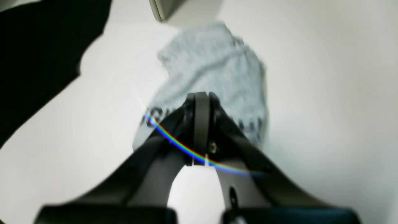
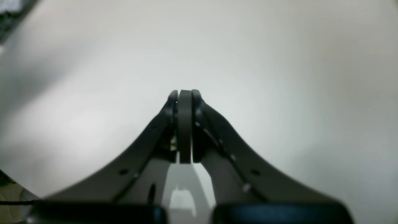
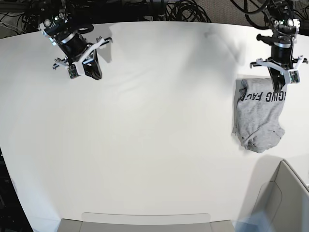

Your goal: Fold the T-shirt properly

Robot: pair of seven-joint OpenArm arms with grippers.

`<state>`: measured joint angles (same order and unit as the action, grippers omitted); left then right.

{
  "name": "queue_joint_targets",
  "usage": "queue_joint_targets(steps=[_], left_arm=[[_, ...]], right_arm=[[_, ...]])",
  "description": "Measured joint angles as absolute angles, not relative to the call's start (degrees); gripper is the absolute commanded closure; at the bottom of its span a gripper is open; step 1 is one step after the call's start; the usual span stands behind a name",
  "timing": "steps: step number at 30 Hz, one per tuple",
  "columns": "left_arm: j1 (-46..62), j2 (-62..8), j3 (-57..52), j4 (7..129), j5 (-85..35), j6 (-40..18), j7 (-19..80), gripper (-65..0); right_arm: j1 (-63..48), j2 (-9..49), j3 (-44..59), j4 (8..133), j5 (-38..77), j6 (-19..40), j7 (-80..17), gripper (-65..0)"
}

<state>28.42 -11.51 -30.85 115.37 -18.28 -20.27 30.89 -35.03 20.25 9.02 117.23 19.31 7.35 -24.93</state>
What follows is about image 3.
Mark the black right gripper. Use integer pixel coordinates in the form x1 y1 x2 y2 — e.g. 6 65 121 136
57 31 102 80

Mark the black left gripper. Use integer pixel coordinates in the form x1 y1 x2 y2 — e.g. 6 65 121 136
268 43 291 91

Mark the grey T-shirt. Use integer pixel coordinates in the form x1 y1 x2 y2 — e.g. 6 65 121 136
234 78 287 153

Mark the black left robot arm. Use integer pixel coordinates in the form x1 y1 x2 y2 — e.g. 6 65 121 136
243 0 309 93

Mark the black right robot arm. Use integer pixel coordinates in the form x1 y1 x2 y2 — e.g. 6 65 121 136
38 0 112 80

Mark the grey bin at right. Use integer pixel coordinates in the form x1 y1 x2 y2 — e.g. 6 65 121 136
233 158 309 232

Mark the grey tray at bottom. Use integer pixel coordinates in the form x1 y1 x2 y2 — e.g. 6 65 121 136
58 212 235 232

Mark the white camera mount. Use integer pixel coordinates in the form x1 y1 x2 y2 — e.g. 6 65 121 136
53 37 112 75
250 56 309 84

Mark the black cable bundle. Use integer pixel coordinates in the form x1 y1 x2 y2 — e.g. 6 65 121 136
166 0 212 23

